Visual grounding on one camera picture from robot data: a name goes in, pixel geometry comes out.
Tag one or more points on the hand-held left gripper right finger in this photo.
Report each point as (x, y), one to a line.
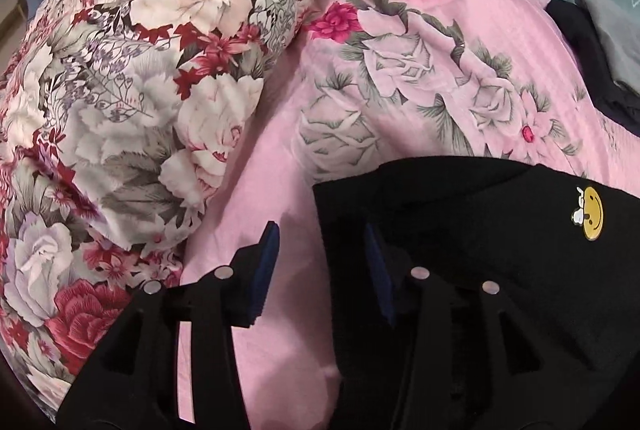
(376, 270)

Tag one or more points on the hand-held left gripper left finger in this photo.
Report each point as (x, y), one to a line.
(266, 260)

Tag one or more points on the black pants with smiley patch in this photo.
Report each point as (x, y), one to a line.
(480, 215)

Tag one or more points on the pink floral bed sheet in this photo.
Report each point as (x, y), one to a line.
(400, 75)

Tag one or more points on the floral red white pillow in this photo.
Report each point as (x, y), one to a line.
(125, 100)

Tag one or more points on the dark navy garment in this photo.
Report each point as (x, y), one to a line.
(590, 55)

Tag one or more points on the grey garment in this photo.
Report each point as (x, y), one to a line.
(612, 35)

